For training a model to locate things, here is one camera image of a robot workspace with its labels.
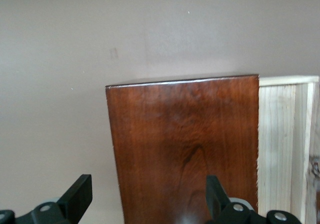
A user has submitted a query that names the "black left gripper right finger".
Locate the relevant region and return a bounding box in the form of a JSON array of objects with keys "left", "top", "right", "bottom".
[{"left": 206, "top": 175, "right": 301, "bottom": 224}]

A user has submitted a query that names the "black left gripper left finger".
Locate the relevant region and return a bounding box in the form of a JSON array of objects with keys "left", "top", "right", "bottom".
[{"left": 0, "top": 174, "right": 93, "bottom": 224}]

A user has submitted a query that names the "dark brown wooden cabinet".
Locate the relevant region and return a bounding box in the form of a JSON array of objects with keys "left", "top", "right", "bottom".
[{"left": 104, "top": 74, "right": 260, "bottom": 224}]

